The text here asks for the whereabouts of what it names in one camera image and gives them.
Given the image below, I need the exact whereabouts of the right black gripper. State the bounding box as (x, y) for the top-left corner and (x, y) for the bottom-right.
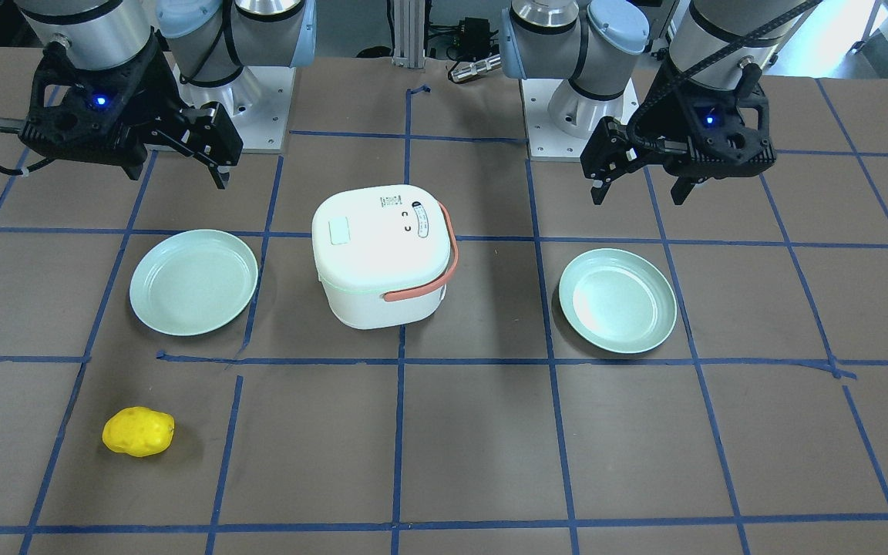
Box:
(20, 32), (244, 190)

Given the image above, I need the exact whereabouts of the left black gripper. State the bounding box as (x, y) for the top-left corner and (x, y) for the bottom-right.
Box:
(579, 61), (776, 205)

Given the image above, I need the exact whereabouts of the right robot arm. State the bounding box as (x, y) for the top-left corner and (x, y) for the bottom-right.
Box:
(17, 1), (317, 189)

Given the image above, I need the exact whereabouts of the green plate near right arm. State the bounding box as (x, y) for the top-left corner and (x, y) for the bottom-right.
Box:
(128, 229), (260, 337)

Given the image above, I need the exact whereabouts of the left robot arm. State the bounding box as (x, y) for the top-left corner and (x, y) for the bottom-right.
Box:
(498, 1), (816, 205)

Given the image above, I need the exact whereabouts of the green plate near left arm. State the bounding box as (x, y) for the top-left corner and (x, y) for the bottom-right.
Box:
(557, 248), (678, 355)

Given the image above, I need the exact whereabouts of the white rice cooker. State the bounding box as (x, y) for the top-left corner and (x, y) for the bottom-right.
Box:
(311, 183), (459, 330)

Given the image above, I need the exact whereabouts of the yellow toy potato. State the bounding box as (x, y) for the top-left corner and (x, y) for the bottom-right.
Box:
(101, 406), (176, 458)

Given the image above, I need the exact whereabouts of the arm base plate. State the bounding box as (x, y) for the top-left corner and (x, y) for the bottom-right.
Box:
(520, 77), (649, 161)
(177, 66), (297, 154)

